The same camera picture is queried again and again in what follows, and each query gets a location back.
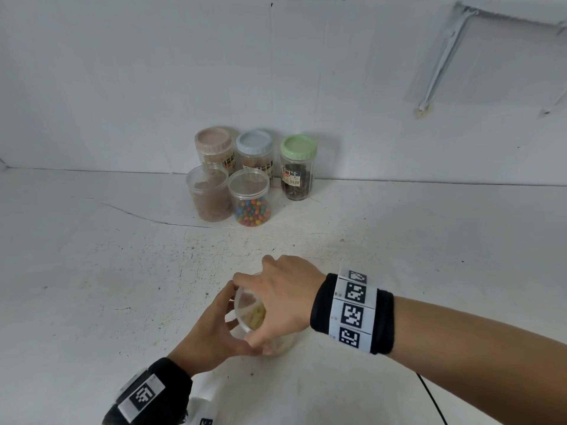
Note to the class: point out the person's left hand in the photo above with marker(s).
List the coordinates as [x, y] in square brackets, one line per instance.
[201, 338]

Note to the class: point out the person's right hand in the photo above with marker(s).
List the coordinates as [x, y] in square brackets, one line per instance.
[290, 292]

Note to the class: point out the person's right thumb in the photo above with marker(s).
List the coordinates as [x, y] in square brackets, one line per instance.
[265, 339]

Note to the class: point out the person's left thumb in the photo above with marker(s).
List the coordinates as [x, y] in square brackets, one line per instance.
[241, 348]

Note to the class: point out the clear jar with yellow snacks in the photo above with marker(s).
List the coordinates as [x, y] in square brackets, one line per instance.
[253, 315]

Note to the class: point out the person's right forearm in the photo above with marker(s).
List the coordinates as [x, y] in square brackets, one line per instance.
[478, 362]

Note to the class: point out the white printed paper sheet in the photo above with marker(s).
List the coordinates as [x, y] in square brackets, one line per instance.
[207, 402]

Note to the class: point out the black wristband with marker tags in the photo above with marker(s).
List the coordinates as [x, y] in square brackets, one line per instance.
[352, 312]
[150, 393]

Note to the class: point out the clear jar with colourful candies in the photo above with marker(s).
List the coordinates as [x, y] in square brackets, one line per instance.
[250, 201]

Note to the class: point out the clear jar with brown powder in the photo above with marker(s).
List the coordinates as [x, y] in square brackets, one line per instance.
[210, 196]

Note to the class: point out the green lid jar with dark contents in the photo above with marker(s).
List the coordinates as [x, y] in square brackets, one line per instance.
[297, 172]

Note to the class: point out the blue lid jar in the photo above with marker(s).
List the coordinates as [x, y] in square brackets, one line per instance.
[255, 150]

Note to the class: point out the beige lid jar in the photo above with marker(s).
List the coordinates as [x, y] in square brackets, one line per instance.
[215, 146]

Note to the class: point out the white wall-mounted frame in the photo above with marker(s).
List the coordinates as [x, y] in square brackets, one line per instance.
[445, 53]

